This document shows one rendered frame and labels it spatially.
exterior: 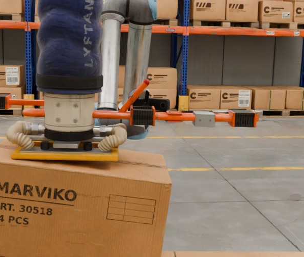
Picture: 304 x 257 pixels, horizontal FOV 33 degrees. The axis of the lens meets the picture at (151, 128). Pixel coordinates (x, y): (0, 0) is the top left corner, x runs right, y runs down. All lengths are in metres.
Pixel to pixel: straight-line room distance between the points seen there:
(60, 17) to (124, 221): 0.67
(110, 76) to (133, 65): 0.25
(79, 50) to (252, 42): 9.28
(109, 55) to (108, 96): 0.19
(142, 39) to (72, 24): 0.82
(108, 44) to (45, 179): 0.86
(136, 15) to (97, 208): 1.05
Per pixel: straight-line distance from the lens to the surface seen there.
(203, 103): 9.28
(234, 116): 1.75
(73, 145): 1.65
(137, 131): 2.18
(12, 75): 8.99
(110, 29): 2.31
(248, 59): 10.80
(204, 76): 10.56
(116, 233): 1.66
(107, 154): 1.64
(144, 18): 2.37
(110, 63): 2.25
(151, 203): 1.63
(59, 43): 1.65
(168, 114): 1.74
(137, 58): 2.43
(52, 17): 1.65
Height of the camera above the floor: 1.39
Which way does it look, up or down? 10 degrees down
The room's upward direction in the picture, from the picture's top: 1 degrees clockwise
